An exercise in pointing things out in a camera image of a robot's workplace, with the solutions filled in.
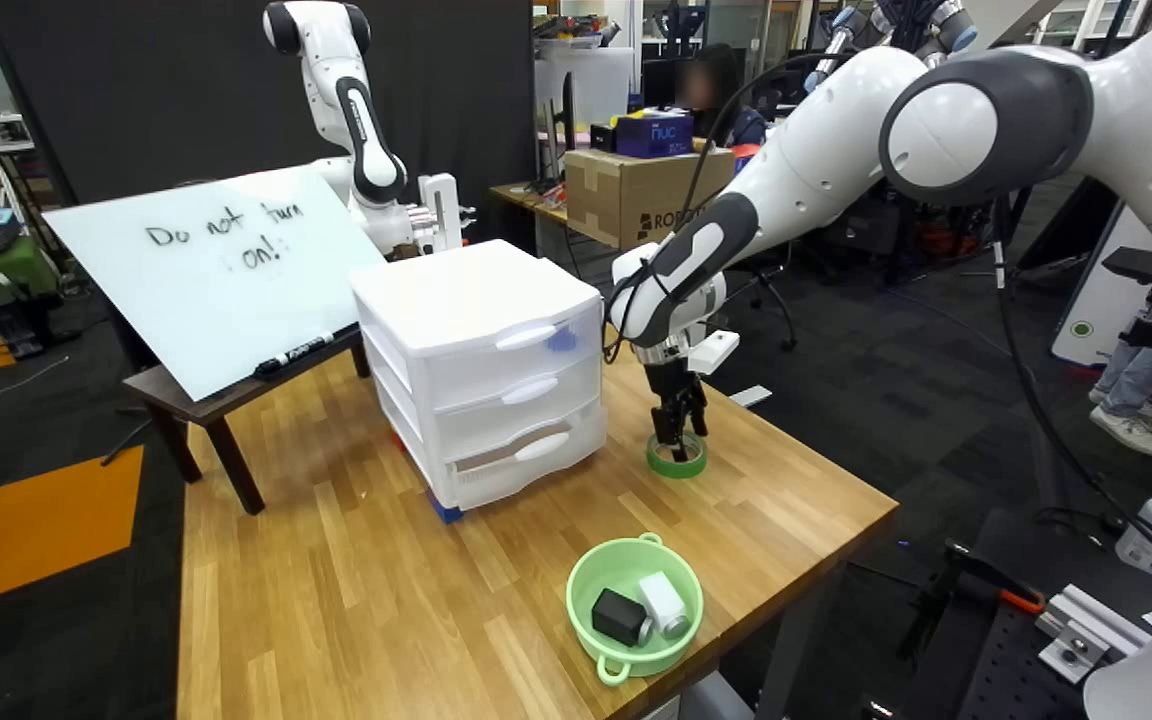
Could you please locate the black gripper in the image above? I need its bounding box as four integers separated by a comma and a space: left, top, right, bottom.
637, 346, 715, 471

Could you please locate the green tape roll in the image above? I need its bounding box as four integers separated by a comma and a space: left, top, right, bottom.
643, 436, 713, 482

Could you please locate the light-green plastic bowl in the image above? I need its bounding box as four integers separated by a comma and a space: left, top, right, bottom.
558, 527, 706, 689

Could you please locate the small white rounded adapter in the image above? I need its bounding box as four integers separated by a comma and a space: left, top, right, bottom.
630, 569, 692, 635

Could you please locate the small black block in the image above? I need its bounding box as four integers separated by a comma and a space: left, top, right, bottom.
587, 583, 656, 652

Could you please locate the white plastic drawer unit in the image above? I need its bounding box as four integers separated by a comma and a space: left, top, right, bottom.
347, 234, 613, 517

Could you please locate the large printed cardboard box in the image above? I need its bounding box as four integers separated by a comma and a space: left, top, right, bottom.
565, 138, 741, 251

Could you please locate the blue black box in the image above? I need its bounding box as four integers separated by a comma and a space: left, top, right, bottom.
587, 106, 695, 160

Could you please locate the seated dark-haired person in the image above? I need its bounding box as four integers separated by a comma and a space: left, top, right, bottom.
678, 39, 770, 152

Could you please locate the black marker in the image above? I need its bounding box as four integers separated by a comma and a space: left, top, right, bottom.
250, 335, 341, 382

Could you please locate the white cabinet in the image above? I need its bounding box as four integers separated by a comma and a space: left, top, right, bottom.
1052, 194, 1152, 373

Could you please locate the small dark wooden bench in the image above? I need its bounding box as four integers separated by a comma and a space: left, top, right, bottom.
119, 324, 372, 520

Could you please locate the standing person in jeans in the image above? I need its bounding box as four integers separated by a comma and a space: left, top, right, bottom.
1087, 303, 1152, 459

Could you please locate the whiteboard with handwriting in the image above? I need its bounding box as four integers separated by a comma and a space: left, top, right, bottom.
40, 163, 387, 407

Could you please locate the black partition panel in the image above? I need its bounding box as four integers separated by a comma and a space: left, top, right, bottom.
0, 0, 535, 203

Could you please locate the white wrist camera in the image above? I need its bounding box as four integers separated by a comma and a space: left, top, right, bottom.
687, 329, 743, 378

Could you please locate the black clamp orange handle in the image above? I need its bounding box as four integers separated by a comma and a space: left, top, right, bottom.
920, 535, 1052, 623

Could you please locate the black hanging robot cable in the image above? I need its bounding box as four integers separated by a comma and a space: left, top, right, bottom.
985, 194, 1152, 590

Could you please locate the aluminium extrusion rail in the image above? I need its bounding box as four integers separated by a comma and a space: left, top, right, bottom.
1035, 578, 1152, 689

